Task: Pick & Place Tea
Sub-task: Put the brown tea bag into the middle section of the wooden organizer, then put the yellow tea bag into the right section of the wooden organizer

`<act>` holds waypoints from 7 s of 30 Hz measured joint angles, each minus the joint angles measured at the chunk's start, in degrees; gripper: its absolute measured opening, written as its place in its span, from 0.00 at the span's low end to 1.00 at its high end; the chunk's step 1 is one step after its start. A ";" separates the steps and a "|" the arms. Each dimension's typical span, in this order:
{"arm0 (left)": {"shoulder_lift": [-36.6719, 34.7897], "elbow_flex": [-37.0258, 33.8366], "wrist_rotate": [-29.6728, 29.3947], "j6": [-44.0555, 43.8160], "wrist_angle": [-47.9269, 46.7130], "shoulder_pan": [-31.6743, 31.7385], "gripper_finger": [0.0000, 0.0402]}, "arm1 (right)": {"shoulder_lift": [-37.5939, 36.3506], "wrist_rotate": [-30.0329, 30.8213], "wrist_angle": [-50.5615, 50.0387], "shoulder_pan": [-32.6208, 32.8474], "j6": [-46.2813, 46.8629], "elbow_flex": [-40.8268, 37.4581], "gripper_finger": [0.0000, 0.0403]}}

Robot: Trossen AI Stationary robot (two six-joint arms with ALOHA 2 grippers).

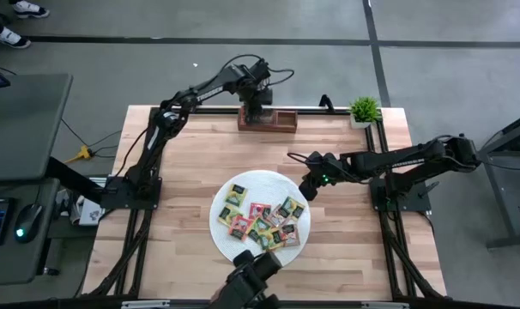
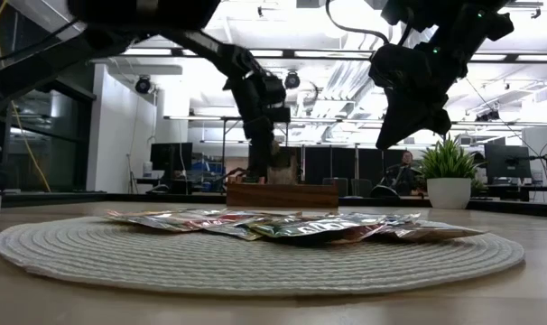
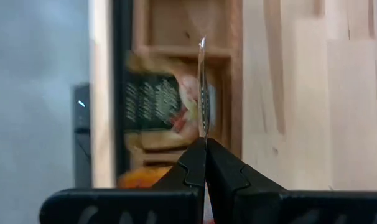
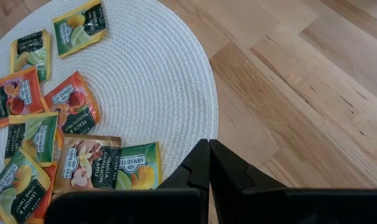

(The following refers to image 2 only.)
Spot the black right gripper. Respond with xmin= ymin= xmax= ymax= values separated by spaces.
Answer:
xmin=368 ymin=43 xmax=459 ymax=151

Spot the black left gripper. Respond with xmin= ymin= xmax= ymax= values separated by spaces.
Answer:
xmin=227 ymin=71 xmax=292 ymax=181

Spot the brown wooden tea box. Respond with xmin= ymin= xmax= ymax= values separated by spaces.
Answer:
xmin=226 ymin=182 xmax=339 ymax=209

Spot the orange peach tea packet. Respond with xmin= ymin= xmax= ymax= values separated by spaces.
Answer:
xmin=105 ymin=209 xmax=256 ymax=232

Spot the beige tea packet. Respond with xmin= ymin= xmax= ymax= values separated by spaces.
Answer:
xmin=345 ymin=223 xmax=485 ymax=243

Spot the person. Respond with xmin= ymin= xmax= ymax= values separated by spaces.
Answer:
xmin=384 ymin=150 xmax=422 ymax=198

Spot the black office chair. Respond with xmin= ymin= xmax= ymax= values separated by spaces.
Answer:
xmin=370 ymin=184 xmax=401 ymax=199

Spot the black ceiling spotlight cluster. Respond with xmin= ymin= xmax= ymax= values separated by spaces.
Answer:
xmin=475 ymin=107 xmax=501 ymax=123

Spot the black round ceiling spotlight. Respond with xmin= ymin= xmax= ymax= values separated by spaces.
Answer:
xmin=283 ymin=70 xmax=301 ymax=90
xmin=134 ymin=75 xmax=153 ymax=95

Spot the green plant in white pot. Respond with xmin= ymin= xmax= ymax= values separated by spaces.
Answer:
xmin=418 ymin=135 xmax=482 ymax=210

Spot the grey chair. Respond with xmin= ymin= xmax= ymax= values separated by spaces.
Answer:
xmin=350 ymin=178 xmax=374 ymax=198
xmin=322 ymin=177 xmax=349 ymax=198

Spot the black computer monitor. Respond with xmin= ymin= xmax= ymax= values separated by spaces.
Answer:
xmin=149 ymin=142 xmax=194 ymax=172
xmin=484 ymin=143 xmax=533 ymax=180

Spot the white round woven placemat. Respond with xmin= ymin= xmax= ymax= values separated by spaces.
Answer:
xmin=0 ymin=211 xmax=526 ymax=297

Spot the long ceiling light strip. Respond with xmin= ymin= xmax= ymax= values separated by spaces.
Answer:
xmin=119 ymin=47 xmax=547 ymax=63

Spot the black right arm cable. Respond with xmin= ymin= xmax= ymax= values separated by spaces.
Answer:
xmin=325 ymin=0 xmax=392 ymax=46

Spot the yellow hanging cable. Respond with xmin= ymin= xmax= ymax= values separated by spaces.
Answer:
xmin=0 ymin=0 xmax=52 ymax=194

